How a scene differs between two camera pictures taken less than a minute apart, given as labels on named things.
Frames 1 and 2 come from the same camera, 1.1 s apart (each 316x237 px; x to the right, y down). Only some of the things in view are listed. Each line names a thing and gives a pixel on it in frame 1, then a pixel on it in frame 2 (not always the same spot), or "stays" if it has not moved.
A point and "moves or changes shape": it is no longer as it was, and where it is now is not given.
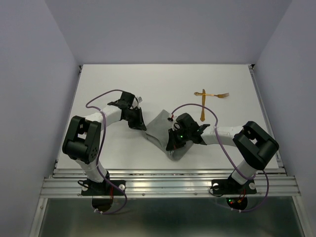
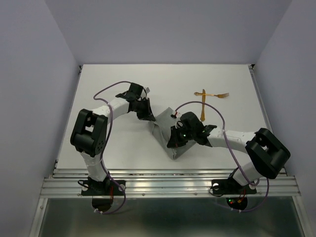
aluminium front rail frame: (173, 183) stays
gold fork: (222, 96) stays
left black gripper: (139, 124) to (147, 115)
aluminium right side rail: (266, 113) stays
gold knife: (203, 118) stays
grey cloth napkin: (157, 131) moves or changes shape
